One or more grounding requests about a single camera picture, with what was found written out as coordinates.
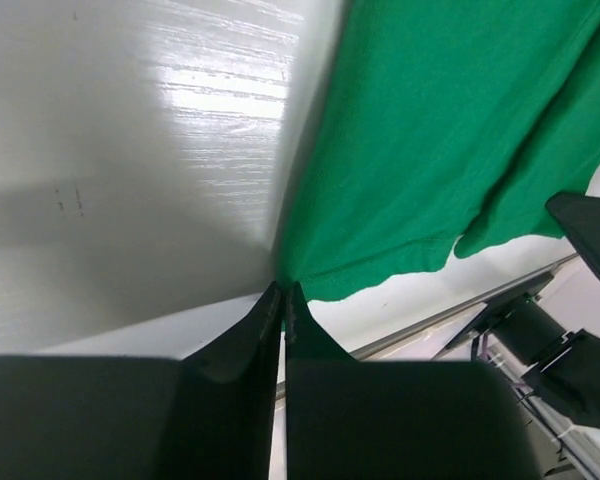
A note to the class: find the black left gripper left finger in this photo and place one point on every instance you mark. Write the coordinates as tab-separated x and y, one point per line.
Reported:
207	416

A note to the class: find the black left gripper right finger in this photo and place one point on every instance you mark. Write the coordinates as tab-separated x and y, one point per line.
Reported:
350	419

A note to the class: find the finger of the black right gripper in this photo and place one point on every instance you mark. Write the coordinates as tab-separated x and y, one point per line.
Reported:
579	217

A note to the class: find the green t shirt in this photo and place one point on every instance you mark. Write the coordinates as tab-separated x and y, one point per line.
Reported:
447	127

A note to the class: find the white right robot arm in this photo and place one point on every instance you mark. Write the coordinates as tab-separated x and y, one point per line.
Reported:
564	366

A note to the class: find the aluminium table edge rail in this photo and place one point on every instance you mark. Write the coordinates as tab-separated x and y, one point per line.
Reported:
413	316

